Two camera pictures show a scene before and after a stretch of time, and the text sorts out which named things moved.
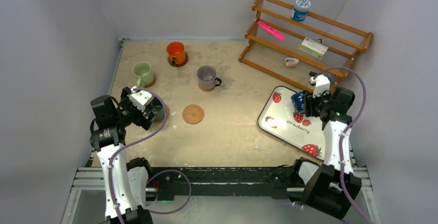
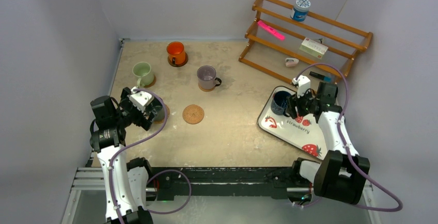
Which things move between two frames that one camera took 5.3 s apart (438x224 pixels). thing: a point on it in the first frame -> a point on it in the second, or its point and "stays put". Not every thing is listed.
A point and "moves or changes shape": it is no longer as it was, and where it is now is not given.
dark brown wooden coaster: x=180 y=65 stays put
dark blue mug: x=298 y=101 moves or changes shape
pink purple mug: x=206 y=77 stays put
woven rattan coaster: x=168 y=113 stays put
